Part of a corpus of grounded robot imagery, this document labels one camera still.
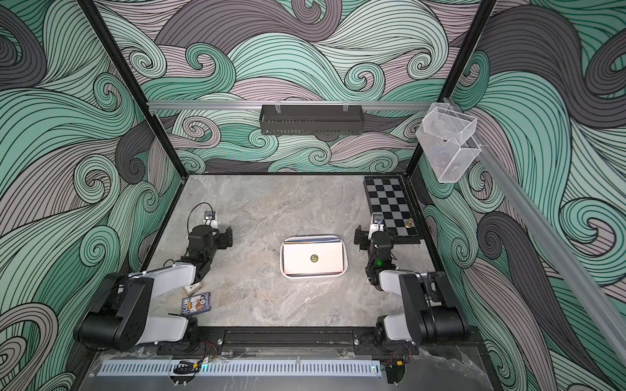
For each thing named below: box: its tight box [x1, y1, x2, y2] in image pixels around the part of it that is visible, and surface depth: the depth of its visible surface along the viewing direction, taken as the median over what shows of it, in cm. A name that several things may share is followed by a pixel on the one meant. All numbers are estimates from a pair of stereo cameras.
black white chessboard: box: [363, 175, 422, 244], surface depth 106 cm
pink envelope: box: [283, 241, 345, 274], surface depth 89 cm
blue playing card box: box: [181, 292, 212, 316], surface depth 81 cm
